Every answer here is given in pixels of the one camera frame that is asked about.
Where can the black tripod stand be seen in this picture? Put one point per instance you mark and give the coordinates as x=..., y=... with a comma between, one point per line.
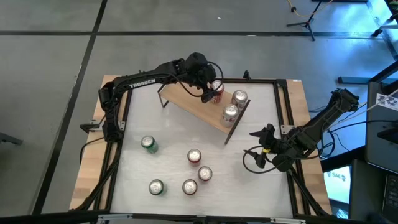
x=308, y=24

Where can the black desk leg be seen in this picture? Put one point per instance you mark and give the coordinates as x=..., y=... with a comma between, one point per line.
x=354, y=80

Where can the black desk unit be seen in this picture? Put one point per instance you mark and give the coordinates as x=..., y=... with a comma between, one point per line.
x=370, y=193

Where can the black keyboard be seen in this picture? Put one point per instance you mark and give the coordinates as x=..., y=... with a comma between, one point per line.
x=392, y=193

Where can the office chair base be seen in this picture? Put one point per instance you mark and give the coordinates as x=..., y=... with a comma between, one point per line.
x=385, y=26

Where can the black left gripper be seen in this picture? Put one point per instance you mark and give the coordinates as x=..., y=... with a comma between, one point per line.
x=205, y=77

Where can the green Sprite can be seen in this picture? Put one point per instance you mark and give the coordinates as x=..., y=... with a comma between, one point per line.
x=156, y=187
x=148, y=141

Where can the light wooden table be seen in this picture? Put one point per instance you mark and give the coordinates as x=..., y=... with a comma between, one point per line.
x=264, y=81

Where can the black frame bracket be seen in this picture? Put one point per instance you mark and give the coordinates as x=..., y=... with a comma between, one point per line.
x=246, y=75

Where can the red Coke Zero can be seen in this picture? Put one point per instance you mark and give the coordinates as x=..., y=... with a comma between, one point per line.
x=194, y=155
x=189, y=186

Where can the wooden shelf rack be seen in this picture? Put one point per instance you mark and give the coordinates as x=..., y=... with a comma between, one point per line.
x=192, y=102

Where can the red Coca-Cola can dark figure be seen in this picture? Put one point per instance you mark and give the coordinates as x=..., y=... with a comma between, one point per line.
x=205, y=173

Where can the black stand foot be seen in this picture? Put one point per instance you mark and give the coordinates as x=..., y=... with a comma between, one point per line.
x=9, y=138

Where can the white printed paper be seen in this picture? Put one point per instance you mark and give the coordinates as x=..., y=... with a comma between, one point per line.
x=387, y=101

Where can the dark desk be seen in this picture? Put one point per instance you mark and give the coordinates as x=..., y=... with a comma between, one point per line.
x=382, y=140

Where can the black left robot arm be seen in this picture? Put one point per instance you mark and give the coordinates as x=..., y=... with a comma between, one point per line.
x=141, y=83

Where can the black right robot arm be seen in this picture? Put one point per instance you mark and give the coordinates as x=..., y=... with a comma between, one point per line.
x=323, y=121

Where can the silver Diet Coke can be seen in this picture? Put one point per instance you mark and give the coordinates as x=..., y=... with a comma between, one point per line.
x=239, y=97
x=230, y=111

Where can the computer screen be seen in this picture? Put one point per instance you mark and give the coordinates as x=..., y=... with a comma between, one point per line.
x=337, y=183

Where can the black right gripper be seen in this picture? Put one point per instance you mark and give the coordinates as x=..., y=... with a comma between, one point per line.
x=276, y=147

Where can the red Coca-Cola original taste can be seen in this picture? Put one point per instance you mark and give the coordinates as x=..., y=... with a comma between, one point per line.
x=218, y=85

